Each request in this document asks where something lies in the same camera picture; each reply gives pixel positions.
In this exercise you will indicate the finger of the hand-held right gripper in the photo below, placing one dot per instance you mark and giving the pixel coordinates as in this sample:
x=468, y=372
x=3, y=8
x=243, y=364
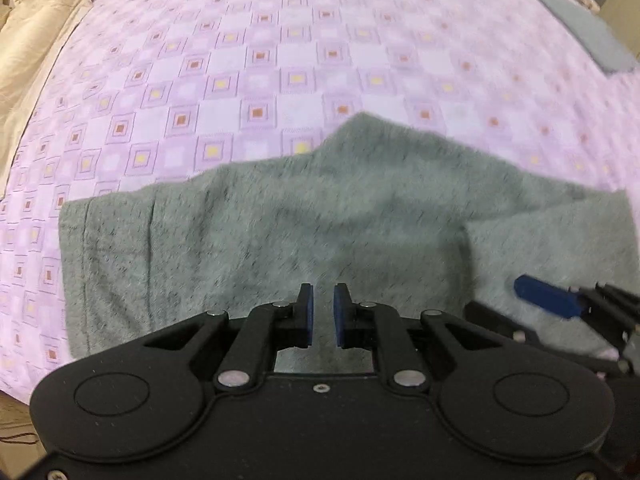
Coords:
x=542, y=294
x=505, y=322

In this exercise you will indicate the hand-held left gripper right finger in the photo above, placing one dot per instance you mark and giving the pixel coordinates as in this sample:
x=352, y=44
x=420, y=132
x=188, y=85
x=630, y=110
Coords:
x=341, y=312

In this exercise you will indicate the grey-green towel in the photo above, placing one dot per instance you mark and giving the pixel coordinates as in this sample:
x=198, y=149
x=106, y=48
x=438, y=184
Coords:
x=300, y=230

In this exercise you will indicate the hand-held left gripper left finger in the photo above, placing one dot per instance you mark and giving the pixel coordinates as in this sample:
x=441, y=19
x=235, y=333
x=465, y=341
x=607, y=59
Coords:
x=307, y=312

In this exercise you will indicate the grey folded cloth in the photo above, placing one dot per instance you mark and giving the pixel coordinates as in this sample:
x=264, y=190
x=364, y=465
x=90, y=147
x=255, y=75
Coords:
x=590, y=30

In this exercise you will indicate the beige duvet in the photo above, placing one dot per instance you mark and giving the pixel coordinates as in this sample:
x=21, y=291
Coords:
x=30, y=45

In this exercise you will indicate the pink checked bedsheet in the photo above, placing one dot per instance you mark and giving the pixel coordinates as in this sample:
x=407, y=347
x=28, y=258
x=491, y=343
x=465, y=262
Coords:
x=300, y=35

